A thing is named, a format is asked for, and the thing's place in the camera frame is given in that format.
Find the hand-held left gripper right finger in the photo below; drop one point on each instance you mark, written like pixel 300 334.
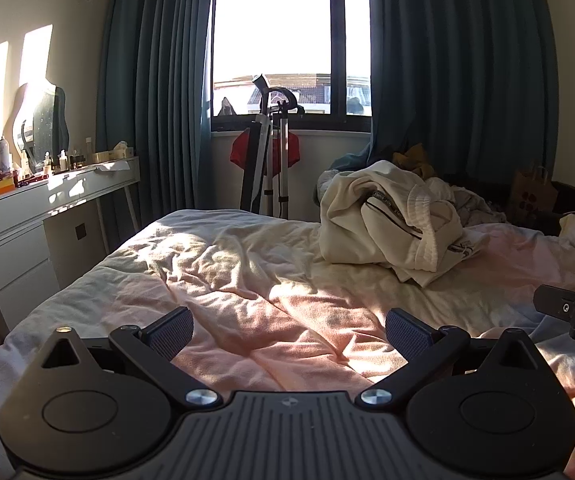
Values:
pixel 408 334

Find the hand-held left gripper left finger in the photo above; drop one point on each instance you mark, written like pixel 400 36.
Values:
pixel 172 334

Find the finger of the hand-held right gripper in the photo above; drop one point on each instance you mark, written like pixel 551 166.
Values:
pixel 552 302

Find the cream sweatpants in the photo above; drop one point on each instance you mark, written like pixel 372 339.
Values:
pixel 392 225

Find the pastel bed blanket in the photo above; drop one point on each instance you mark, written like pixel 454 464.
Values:
pixel 247 285

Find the brown paper bag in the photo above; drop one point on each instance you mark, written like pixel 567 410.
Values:
pixel 532 195

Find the grey crumpled garment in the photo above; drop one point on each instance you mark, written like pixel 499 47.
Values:
pixel 480 207

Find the mustard yellow cloth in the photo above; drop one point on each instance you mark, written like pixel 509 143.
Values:
pixel 415 157

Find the white dressing table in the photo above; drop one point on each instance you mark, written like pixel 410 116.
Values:
pixel 22 240

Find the teal cloth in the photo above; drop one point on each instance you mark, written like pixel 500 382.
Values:
pixel 350 162

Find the yellowish tissue box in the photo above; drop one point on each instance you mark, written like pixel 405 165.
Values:
pixel 114 152

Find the garment steamer stand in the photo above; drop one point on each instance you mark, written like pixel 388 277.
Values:
pixel 273 160

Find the group of cosmetic bottles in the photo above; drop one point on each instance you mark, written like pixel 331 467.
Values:
pixel 59 160

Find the red cloth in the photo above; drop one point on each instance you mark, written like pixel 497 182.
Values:
pixel 292 150

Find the white spray can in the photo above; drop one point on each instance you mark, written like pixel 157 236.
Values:
pixel 4 155

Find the teal window curtain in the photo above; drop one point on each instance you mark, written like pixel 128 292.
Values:
pixel 457 60
pixel 152 85

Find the wavy table mirror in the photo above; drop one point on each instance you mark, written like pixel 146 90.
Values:
pixel 42 115

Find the black framed window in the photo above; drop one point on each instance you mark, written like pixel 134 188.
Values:
pixel 287 35

